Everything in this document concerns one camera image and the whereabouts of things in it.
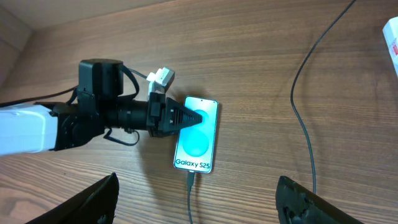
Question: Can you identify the black USB charging cable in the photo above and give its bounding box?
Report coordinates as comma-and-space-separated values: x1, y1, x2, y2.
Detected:
186, 0, 357, 224

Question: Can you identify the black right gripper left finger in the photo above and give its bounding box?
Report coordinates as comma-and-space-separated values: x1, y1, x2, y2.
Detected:
27, 172, 119, 224

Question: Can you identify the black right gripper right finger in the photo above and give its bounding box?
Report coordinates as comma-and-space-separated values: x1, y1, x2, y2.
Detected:
275, 176, 362, 224

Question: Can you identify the white power strip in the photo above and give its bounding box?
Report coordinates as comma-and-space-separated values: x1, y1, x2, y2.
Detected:
382, 17, 398, 74

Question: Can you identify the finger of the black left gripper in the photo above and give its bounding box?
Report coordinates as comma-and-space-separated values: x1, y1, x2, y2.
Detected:
164, 98, 203, 134

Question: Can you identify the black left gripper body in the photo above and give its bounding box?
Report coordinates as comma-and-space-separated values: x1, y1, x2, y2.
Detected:
146, 92, 170, 138

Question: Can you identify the black left camera cable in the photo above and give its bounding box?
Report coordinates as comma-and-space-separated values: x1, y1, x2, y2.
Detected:
0, 67, 149, 108

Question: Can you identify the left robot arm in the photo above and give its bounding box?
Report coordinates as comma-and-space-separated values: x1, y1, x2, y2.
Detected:
1, 58, 203, 155

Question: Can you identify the blue Galaxy smartphone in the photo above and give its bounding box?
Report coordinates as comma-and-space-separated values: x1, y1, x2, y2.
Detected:
174, 96, 219, 174

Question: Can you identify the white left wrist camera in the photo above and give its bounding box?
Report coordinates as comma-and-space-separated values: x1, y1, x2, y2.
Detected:
146, 67, 175, 94

